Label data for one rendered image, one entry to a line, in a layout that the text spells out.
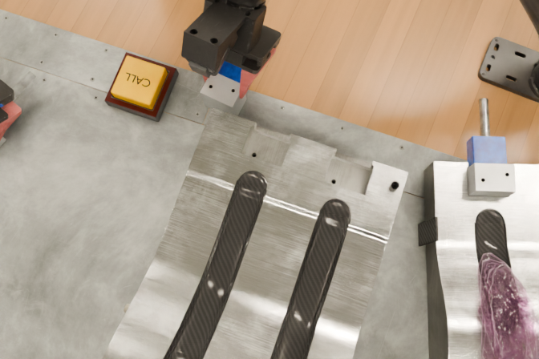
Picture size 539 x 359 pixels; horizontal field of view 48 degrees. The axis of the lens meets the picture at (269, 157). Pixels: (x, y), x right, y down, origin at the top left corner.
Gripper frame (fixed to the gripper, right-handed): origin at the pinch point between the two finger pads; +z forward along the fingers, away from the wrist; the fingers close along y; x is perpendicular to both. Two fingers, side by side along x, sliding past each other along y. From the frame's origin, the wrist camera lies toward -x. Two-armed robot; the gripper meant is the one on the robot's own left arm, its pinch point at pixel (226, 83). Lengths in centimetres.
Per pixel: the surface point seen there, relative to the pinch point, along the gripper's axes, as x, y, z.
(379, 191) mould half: -7.1, 24.6, -0.7
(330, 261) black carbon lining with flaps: -15.6, 22.7, 5.0
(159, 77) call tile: -2.1, -9.1, 2.2
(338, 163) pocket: -4.2, 18.4, 0.7
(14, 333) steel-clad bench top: -34.1, -10.3, 24.6
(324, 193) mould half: -9.8, 18.6, 0.7
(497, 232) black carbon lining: -2.7, 40.3, 1.5
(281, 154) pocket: -6.1, 11.3, 1.7
